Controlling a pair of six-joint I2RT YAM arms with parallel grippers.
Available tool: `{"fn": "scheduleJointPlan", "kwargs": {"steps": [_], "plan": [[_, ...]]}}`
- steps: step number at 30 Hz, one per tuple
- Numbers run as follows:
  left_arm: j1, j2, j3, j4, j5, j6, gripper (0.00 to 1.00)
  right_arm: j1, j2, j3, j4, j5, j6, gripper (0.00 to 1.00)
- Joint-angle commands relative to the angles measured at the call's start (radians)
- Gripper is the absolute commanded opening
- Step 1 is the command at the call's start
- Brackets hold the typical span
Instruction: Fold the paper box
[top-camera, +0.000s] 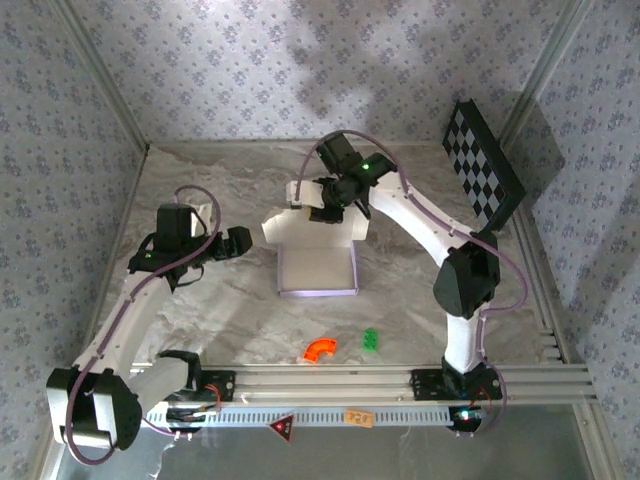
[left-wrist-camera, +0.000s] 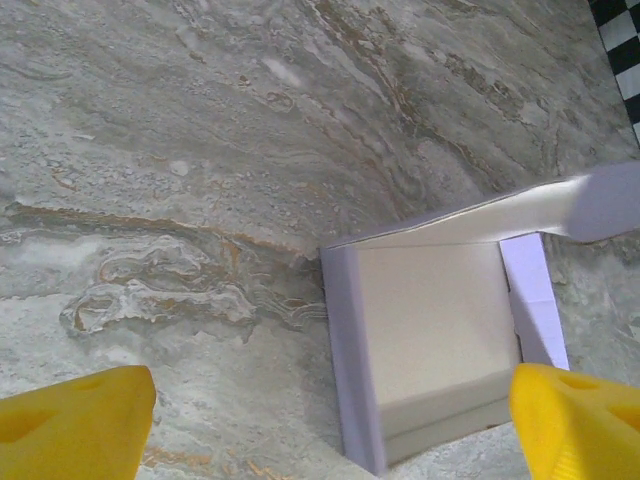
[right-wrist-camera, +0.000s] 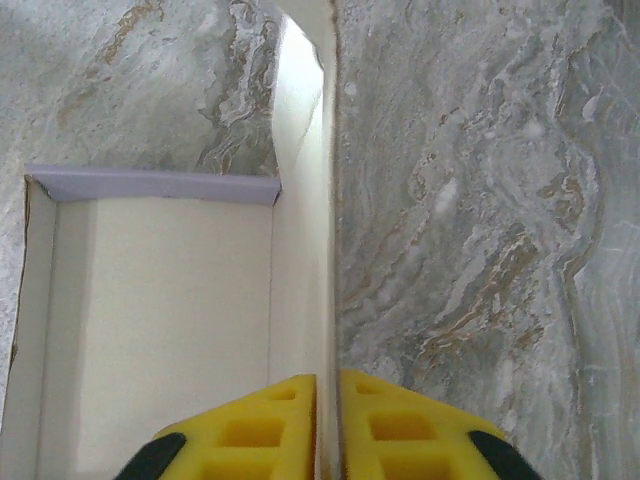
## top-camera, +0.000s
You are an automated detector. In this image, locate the white paper box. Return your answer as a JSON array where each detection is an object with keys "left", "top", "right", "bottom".
[{"left": 260, "top": 198, "right": 371, "bottom": 300}]

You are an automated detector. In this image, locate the orange curved toy block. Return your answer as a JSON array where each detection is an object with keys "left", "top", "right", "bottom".
[{"left": 303, "top": 333, "right": 339, "bottom": 363}]

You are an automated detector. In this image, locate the black checkerboard calibration board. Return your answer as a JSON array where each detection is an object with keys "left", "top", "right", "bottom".
[{"left": 441, "top": 98, "right": 527, "bottom": 234}]

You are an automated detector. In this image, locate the red triangle warning sticker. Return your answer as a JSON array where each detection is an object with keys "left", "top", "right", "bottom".
[{"left": 268, "top": 412, "right": 296, "bottom": 445}]

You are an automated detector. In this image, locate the orange label sticker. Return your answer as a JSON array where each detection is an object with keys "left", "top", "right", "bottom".
[{"left": 344, "top": 408, "right": 375, "bottom": 429}]

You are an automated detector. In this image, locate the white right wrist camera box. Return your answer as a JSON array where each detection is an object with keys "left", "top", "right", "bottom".
[{"left": 284, "top": 179, "right": 327, "bottom": 210}]

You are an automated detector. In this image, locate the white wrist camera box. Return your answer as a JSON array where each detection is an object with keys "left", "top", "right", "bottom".
[
  {"left": 284, "top": 179, "right": 327, "bottom": 210},
  {"left": 192, "top": 202, "right": 220, "bottom": 234}
]

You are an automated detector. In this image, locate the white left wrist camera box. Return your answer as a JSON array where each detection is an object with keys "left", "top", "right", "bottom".
[{"left": 192, "top": 202, "right": 220, "bottom": 234}]

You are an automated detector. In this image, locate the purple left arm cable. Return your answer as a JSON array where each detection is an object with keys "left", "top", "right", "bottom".
[{"left": 64, "top": 184, "right": 222, "bottom": 466}]

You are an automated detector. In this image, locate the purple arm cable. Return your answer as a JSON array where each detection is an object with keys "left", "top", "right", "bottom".
[
  {"left": 295, "top": 129, "right": 530, "bottom": 440},
  {"left": 64, "top": 184, "right": 222, "bottom": 466}
]

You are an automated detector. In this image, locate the aluminium frame bar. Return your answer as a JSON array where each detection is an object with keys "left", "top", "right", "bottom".
[
  {"left": 147, "top": 139, "right": 446, "bottom": 150},
  {"left": 77, "top": 144, "right": 151, "bottom": 369},
  {"left": 514, "top": 207, "right": 571, "bottom": 364}
]

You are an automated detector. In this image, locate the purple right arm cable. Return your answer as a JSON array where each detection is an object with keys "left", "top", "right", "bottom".
[{"left": 295, "top": 129, "right": 530, "bottom": 440}]

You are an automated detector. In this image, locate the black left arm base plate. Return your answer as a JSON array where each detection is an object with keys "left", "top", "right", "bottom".
[{"left": 145, "top": 369, "right": 236, "bottom": 403}]

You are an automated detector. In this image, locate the aluminium frame post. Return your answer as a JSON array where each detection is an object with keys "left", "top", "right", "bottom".
[
  {"left": 499, "top": 0, "right": 597, "bottom": 149},
  {"left": 49, "top": 0, "right": 152, "bottom": 154}
]

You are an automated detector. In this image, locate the long aluminium mounting rail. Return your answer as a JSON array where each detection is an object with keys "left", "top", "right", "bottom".
[{"left": 57, "top": 364, "right": 597, "bottom": 405}]

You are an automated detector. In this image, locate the grey slotted cable duct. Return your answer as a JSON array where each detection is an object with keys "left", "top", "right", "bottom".
[{"left": 72, "top": 405, "right": 481, "bottom": 430}]

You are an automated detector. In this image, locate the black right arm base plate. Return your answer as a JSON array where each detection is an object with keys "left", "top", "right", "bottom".
[{"left": 410, "top": 368, "right": 503, "bottom": 402}]

